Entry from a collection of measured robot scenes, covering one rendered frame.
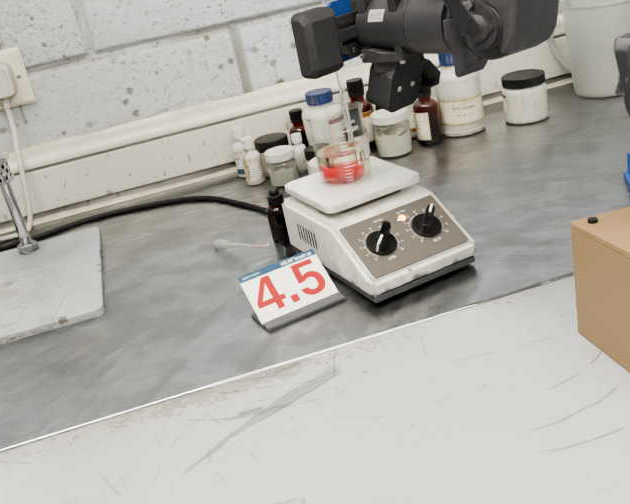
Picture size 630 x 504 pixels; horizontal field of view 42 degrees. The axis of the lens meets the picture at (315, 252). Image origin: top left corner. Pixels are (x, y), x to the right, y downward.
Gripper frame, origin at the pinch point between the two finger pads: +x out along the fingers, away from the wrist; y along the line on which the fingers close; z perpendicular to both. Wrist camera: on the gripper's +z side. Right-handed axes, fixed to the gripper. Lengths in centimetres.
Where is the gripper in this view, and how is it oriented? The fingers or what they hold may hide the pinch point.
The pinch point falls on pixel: (338, 25)
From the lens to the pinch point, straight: 87.9
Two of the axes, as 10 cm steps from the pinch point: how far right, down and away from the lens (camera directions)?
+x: -6.4, -1.9, 7.5
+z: 1.9, 9.0, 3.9
